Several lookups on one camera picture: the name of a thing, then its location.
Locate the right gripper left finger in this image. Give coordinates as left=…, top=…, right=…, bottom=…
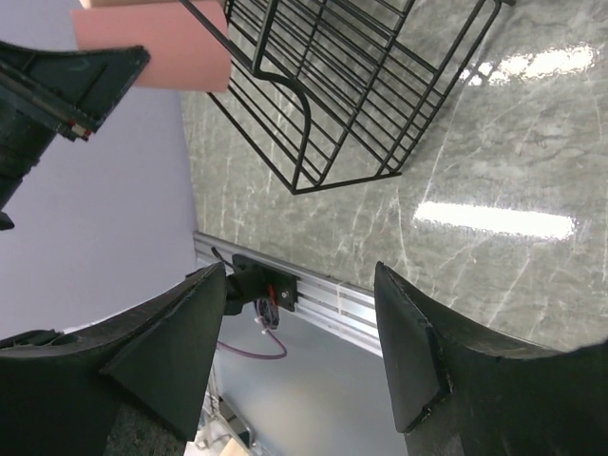
left=1, top=265, right=226, bottom=455

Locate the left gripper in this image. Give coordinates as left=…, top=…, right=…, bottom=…
left=1, top=42, right=150, bottom=231

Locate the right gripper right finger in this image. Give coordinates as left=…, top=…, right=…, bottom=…
left=374, top=263, right=607, bottom=455

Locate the salmon pink plastic tumbler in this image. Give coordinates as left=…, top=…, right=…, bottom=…
left=70, top=1, right=232, bottom=92

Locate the beige plastic tumbler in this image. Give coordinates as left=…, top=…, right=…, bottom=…
left=80, top=0, right=149, bottom=9

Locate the aluminium mounting rail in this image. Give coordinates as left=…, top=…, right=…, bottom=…
left=194, top=232, right=382, bottom=356

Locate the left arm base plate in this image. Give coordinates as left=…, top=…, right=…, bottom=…
left=224, top=254, right=298, bottom=315

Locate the black wire dish rack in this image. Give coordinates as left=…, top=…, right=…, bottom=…
left=180, top=0, right=517, bottom=196

